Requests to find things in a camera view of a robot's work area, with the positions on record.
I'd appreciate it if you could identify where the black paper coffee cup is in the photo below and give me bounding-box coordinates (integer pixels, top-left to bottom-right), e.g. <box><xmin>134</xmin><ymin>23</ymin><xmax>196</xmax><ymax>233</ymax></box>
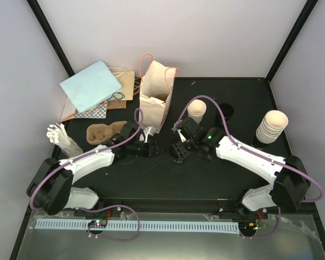
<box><xmin>170</xmin><ymin>146</ymin><xmax>187</xmax><ymax>164</ymax></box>

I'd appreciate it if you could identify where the cream bear paper bag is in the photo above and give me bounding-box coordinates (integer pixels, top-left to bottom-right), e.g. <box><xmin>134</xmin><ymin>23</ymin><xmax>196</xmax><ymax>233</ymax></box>
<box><xmin>139</xmin><ymin>54</ymin><xmax>180</xmax><ymax>133</ymax></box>

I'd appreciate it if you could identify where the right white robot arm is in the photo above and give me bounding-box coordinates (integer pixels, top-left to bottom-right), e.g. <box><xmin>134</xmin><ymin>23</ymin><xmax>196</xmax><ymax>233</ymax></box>
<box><xmin>170</xmin><ymin>118</ymin><xmax>311</xmax><ymax>218</ymax></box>

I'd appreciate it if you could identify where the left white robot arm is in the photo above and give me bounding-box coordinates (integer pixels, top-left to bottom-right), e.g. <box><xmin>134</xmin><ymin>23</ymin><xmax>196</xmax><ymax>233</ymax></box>
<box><xmin>27</xmin><ymin>122</ymin><xmax>164</xmax><ymax>216</ymax></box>

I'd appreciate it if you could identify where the checkered paper bag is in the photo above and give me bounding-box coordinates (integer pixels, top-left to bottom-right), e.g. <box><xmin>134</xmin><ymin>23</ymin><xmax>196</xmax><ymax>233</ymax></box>
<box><xmin>73</xmin><ymin>101</ymin><xmax>108</xmax><ymax>119</ymax></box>

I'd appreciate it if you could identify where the brown kraft paper bag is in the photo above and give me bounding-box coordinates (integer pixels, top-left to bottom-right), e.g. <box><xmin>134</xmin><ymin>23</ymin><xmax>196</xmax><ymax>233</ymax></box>
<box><xmin>60</xmin><ymin>70</ymin><xmax>135</xmax><ymax>122</ymax></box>

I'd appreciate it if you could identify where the light blue paper bag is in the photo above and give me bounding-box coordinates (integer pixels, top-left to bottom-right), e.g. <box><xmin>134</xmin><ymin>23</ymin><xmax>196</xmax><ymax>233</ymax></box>
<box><xmin>60</xmin><ymin>60</ymin><xmax>121</xmax><ymax>112</ymax></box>

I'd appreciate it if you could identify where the white plastic cutlery bunch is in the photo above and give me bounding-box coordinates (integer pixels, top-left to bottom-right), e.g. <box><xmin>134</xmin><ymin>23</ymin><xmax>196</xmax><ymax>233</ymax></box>
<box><xmin>46</xmin><ymin>123</ymin><xmax>83</xmax><ymax>158</ymax></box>

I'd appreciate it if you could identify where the stack of white cups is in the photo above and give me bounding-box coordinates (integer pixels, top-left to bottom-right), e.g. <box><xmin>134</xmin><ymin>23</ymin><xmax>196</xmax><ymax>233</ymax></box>
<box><xmin>256</xmin><ymin>110</ymin><xmax>289</xmax><ymax>144</ymax></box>

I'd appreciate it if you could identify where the light blue cable chain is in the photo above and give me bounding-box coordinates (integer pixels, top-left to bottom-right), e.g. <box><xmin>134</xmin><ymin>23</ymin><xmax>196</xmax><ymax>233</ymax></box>
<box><xmin>35</xmin><ymin>218</ymin><xmax>241</xmax><ymax>236</ymax></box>

